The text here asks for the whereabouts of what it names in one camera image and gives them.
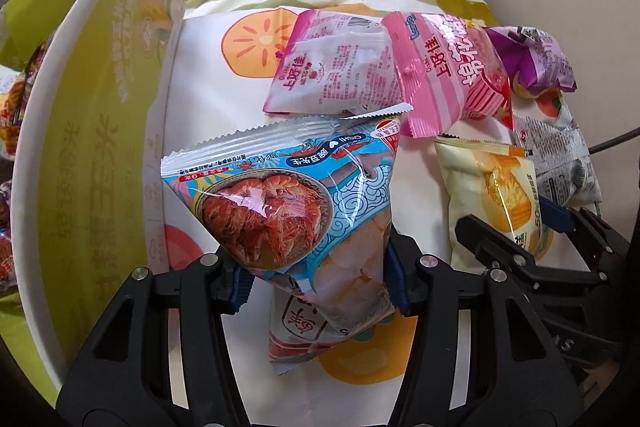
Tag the orange snack packet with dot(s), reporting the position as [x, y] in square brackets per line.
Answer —
[10, 107]

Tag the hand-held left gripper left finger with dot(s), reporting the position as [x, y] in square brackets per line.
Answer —
[240, 288]

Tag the red white snack packet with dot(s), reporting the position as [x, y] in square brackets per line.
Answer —
[300, 334]

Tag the blue shrimp snack packet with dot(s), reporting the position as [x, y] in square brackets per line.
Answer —
[260, 207]

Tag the grey white snack packet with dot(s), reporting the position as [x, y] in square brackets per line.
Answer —
[560, 152]

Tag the green cardboard box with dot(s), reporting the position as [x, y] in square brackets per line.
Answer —
[100, 132]

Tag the pale pink white snack packet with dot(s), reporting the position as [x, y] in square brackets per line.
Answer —
[325, 67]

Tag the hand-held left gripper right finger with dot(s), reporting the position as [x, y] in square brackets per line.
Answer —
[400, 278]

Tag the pale yellow snack packet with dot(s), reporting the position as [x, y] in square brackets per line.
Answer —
[490, 187]

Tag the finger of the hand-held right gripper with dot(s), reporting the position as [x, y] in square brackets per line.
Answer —
[482, 239]
[555, 217]

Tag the bright pink snack packet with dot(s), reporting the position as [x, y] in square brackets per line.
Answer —
[450, 72]

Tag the purple snack packet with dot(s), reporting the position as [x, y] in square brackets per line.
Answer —
[535, 57]

